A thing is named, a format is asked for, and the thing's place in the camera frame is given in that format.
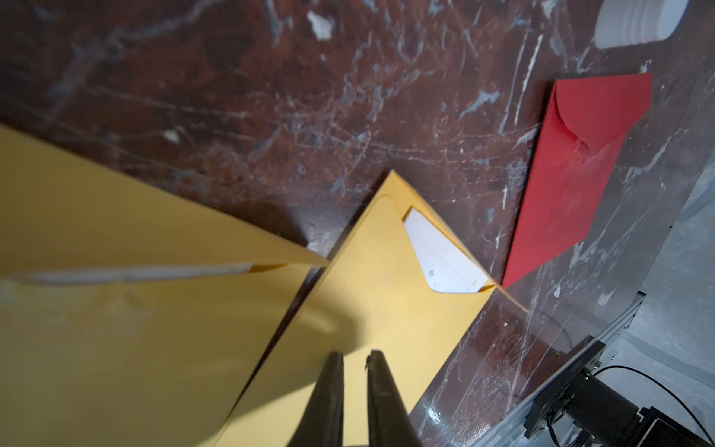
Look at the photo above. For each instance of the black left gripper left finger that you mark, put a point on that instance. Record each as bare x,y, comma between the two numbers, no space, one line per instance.
322,423

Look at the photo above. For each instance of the white glue stick cap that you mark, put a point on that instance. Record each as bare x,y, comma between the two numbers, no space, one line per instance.
625,23

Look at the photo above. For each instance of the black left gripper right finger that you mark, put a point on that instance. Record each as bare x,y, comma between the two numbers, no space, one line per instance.
388,420

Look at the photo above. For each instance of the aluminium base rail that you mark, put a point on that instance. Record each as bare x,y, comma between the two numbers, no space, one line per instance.
518,424

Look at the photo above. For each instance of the small yellow envelope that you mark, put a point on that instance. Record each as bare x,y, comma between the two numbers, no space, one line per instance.
129,316

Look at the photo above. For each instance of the red envelope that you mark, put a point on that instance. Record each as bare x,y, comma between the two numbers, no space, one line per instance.
586,123

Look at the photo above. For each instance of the large yellow envelope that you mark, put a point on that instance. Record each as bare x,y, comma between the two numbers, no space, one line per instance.
374,295

